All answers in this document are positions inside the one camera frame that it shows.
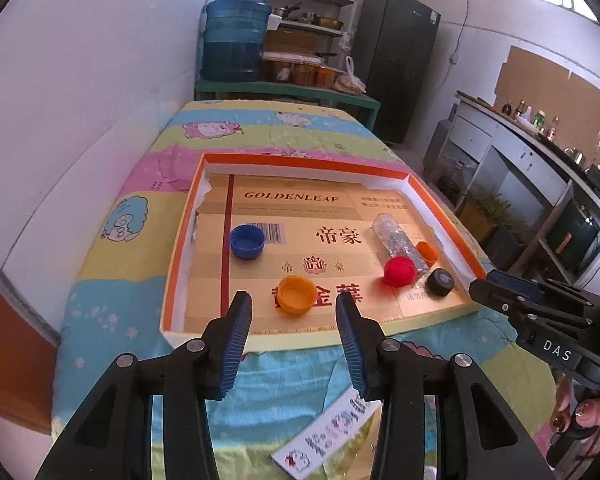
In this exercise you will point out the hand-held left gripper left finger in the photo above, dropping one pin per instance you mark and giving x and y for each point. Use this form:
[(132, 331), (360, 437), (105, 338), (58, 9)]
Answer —
[(235, 345)]

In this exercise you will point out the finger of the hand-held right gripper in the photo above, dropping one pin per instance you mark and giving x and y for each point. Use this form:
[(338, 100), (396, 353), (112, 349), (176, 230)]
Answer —
[(510, 277), (505, 300)]

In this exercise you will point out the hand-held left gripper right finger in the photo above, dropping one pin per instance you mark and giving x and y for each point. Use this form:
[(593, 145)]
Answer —
[(352, 345)]

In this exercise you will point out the black bottle cap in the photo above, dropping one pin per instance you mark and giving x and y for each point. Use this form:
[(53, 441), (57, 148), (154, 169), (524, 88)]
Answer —
[(440, 282)]

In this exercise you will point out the large orange bottle cap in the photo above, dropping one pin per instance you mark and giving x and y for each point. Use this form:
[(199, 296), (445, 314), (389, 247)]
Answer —
[(296, 294)]

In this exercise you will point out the small orange bottle cap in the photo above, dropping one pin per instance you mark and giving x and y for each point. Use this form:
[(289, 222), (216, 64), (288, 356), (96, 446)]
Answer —
[(428, 251)]

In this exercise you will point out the red bottle cap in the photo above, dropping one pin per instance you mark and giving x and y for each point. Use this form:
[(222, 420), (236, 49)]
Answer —
[(400, 271)]

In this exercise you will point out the white cartoon print box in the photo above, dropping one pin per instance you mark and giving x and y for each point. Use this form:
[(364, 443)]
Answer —
[(325, 435)]

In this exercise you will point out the blue bottle cap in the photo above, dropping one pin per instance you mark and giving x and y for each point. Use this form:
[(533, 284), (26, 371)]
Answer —
[(247, 242)]

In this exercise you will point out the shallow cardboard tray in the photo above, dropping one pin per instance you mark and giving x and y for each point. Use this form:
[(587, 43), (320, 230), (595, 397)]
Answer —
[(330, 240)]

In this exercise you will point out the clear crinkled plastic piece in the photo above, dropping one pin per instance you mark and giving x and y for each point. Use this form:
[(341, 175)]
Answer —
[(392, 235)]

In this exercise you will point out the person's right hand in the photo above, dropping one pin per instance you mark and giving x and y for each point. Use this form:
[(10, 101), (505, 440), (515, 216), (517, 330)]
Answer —
[(587, 410)]

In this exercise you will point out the dark planter box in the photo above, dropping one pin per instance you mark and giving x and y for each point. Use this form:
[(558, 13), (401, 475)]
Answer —
[(505, 250)]

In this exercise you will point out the wooden planter with greens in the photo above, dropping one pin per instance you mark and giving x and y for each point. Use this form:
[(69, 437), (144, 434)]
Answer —
[(480, 220)]

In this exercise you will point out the dark green pot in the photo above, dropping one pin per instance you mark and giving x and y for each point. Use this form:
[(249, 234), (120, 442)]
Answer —
[(572, 235)]

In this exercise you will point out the glass jug under counter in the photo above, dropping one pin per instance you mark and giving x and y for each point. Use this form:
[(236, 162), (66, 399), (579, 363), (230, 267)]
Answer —
[(452, 180)]

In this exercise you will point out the grey kitchen counter cabinet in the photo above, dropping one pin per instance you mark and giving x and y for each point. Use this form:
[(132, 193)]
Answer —
[(520, 160)]

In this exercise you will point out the cartoon sheep printed blanket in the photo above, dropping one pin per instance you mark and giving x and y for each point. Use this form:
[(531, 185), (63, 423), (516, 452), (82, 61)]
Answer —
[(125, 270)]

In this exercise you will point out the grey gas cylinder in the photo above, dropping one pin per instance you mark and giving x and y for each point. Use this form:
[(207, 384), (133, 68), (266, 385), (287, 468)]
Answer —
[(437, 145)]

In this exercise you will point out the row of condiment bottles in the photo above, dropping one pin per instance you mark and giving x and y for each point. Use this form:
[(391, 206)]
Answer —
[(530, 120)]

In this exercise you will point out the red wooden door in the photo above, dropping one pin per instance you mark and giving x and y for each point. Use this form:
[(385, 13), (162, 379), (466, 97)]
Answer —
[(15, 360)]

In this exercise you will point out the dark grey refrigerator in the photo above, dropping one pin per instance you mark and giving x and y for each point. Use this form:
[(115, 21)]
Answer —
[(397, 65)]

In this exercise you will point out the plastic bag of food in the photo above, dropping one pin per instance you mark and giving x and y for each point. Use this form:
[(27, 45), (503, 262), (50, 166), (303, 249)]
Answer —
[(351, 82)]

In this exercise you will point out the green low table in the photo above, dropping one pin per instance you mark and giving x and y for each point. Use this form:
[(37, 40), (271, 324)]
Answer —
[(280, 91)]

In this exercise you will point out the row of orange jars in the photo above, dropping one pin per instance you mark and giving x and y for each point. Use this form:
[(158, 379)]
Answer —
[(300, 72)]

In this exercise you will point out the cardboard box on shelf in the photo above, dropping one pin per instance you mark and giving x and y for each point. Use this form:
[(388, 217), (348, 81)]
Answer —
[(290, 40)]

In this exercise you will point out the blue water jug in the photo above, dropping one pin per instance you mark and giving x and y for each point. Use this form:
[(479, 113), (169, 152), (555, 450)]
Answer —
[(232, 35)]

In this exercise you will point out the white metal shelf rack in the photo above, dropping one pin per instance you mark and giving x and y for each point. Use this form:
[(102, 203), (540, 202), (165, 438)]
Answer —
[(310, 5)]

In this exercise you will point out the cardboard sheets on wall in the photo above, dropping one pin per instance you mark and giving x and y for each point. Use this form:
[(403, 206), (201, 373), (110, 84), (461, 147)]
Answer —
[(555, 90)]

